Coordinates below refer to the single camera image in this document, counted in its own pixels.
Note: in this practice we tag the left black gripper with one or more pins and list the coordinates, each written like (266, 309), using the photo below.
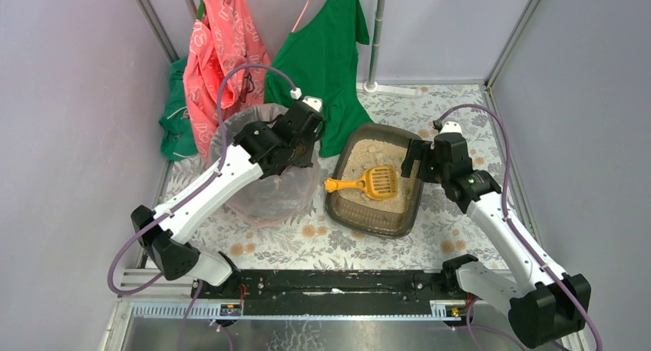
(303, 123)

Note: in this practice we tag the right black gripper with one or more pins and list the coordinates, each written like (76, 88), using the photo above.
(421, 156)

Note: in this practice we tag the yellow litter scoop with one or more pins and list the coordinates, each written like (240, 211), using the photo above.
(377, 183)

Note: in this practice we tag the trash bin with plastic liner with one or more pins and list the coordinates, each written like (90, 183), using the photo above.
(272, 200)

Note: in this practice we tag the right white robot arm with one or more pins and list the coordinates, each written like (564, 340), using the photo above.
(542, 302)

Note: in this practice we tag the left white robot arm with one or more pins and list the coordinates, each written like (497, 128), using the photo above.
(260, 150)

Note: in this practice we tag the grey litter box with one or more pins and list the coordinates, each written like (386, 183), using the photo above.
(372, 145)

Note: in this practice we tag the clothes rack pole with base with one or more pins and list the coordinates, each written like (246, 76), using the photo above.
(371, 86)

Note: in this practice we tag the green t-shirt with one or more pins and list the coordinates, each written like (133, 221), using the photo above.
(322, 60)

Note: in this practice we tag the floral floor mat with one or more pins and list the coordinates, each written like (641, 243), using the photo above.
(312, 240)

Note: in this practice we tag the dark green garment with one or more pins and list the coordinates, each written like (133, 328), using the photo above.
(178, 142)

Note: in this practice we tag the pink patterned garment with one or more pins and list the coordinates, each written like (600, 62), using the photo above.
(224, 38)

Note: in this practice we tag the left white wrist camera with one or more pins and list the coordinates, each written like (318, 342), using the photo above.
(314, 103)

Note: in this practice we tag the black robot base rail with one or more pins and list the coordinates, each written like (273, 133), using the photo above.
(302, 293)

